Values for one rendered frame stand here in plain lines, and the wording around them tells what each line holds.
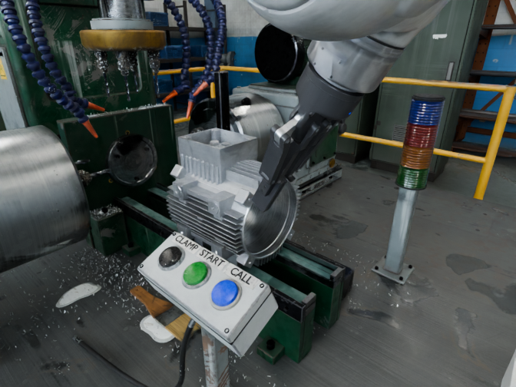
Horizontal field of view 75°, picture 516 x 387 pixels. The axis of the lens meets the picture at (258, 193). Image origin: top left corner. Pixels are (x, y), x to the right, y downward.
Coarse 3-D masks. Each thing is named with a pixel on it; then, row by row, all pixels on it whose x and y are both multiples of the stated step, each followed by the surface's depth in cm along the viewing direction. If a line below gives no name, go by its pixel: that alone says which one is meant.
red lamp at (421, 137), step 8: (408, 128) 68; (416, 128) 66; (424, 128) 65; (432, 128) 65; (408, 136) 68; (416, 136) 67; (424, 136) 66; (432, 136) 66; (408, 144) 68; (416, 144) 67; (424, 144) 67; (432, 144) 67
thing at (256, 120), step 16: (240, 96) 100; (256, 96) 102; (192, 112) 101; (208, 112) 96; (240, 112) 93; (256, 112) 96; (272, 112) 101; (192, 128) 104; (208, 128) 99; (240, 128) 91; (256, 128) 95
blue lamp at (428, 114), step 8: (416, 104) 65; (424, 104) 64; (432, 104) 63; (440, 104) 64; (416, 112) 65; (424, 112) 64; (432, 112) 64; (440, 112) 65; (408, 120) 68; (416, 120) 66; (424, 120) 65; (432, 120) 64; (440, 120) 66
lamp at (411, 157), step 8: (408, 152) 69; (416, 152) 68; (424, 152) 67; (432, 152) 68; (400, 160) 72; (408, 160) 69; (416, 160) 68; (424, 160) 68; (416, 168) 69; (424, 168) 69
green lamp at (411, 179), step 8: (400, 168) 72; (408, 168) 70; (400, 176) 72; (408, 176) 70; (416, 176) 69; (424, 176) 70; (400, 184) 72; (408, 184) 71; (416, 184) 70; (424, 184) 71
